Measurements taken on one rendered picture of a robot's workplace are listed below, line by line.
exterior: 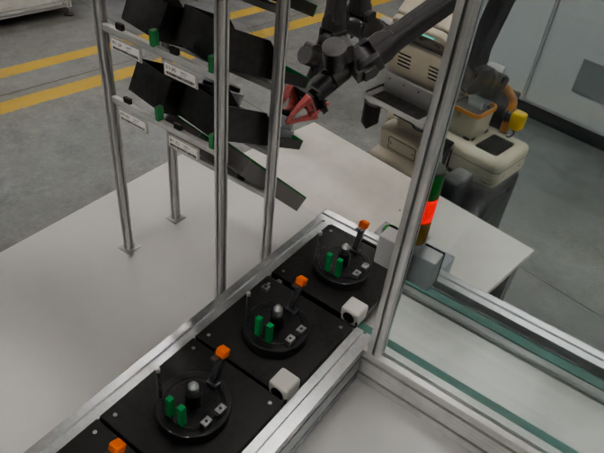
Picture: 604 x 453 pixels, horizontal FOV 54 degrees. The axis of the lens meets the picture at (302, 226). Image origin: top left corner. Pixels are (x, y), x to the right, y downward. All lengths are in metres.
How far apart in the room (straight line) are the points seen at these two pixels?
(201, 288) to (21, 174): 2.15
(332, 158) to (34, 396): 1.17
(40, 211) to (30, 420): 2.00
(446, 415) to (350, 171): 0.95
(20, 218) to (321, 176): 1.76
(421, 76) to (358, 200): 0.47
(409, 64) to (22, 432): 1.52
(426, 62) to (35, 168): 2.29
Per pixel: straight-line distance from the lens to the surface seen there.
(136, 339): 1.42
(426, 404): 1.30
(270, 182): 1.36
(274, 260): 1.46
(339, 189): 1.88
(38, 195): 3.35
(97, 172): 3.46
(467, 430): 1.29
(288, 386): 1.18
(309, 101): 1.39
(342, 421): 1.30
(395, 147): 2.19
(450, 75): 0.90
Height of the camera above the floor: 1.95
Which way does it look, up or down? 40 degrees down
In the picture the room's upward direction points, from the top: 7 degrees clockwise
